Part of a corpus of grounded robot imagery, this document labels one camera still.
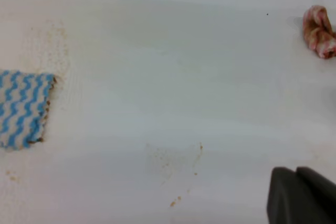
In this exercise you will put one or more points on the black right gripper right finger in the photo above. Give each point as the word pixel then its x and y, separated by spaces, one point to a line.
pixel 322 189

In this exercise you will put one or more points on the blue white striped rag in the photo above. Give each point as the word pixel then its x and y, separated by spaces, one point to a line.
pixel 25 102

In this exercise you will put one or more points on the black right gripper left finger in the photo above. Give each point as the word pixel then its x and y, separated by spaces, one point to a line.
pixel 290 200

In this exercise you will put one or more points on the pink white striped rag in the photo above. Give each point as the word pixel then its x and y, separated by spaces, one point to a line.
pixel 318 33

